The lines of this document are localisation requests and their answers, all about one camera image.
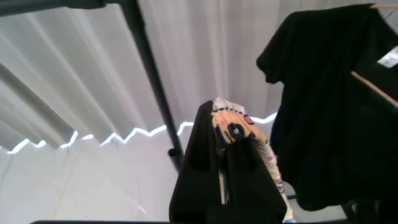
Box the cream printed garment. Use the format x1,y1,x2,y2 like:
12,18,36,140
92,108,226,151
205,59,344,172
211,96,295,223

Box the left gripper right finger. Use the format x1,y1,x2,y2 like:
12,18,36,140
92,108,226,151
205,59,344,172
226,138,287,223

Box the white curtain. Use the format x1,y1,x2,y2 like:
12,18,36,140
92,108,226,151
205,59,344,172
0,0,398,155

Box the pink clothes hanger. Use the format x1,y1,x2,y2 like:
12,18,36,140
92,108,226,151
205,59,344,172
351,2,398,108

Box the black clothes rack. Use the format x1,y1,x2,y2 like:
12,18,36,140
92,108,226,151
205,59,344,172
0,0,358,223

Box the black garment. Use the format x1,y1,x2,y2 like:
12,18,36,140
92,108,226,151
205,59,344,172
256,3,398,212

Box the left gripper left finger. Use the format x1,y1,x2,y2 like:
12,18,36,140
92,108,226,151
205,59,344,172
169,100,226,223

